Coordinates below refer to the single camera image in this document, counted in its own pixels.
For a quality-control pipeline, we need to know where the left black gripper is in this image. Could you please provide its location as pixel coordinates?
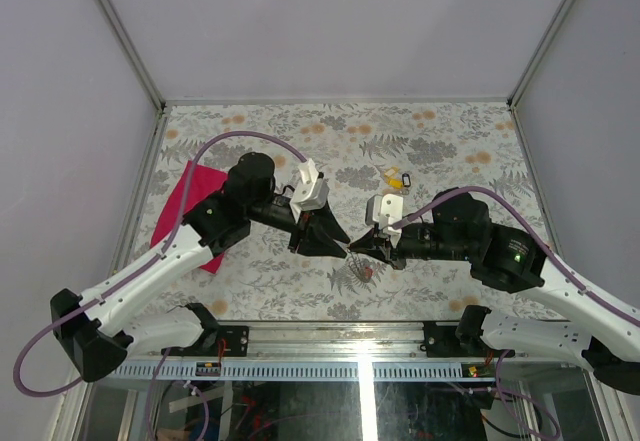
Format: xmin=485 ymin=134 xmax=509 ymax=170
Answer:
xmin=248 ymin=194 xmax=352 ymax=258

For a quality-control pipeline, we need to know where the metal spiral keyring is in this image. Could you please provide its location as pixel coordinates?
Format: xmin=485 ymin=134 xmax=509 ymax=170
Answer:
xmin=347 ymin=252 xmax=373 ymax=283

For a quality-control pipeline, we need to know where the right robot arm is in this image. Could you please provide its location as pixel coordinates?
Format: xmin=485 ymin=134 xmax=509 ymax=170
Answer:
xmin=349 ymin=187 xmax=639 ymax=395

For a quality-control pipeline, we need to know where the yellow key tag on table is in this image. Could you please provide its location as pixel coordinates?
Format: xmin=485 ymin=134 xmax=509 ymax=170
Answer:
xmin=382 ymin=167 xmax=404 ymax=190

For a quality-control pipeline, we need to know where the pink folded cloth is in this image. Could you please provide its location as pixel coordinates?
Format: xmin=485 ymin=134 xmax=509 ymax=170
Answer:
xmin=150 ymin=161 xmax=227 ymax=247

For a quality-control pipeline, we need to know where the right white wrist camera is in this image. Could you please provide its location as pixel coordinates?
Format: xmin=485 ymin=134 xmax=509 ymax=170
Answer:
xmin=365 ymin=194 xmax=404 ymax=235

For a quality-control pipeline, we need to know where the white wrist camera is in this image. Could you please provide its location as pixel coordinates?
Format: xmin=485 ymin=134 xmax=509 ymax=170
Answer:
xmin=365 ymin=194 xmax=404 ymax=235
xmin=290 ymin=158 xmax=329 ymax=212

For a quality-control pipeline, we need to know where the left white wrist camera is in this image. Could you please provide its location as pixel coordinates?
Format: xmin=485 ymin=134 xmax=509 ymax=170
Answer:
xmin=290 ymin=158 xmax=329 ymax=212

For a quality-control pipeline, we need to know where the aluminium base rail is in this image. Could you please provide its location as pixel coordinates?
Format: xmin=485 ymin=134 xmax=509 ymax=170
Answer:
xmin=74 ymin=318 xmax=501 ymax=360

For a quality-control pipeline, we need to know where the white slotted cable duct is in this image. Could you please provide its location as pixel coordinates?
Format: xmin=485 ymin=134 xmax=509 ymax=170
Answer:
xmin=111 ymin=360 xmax=464 ymax=381

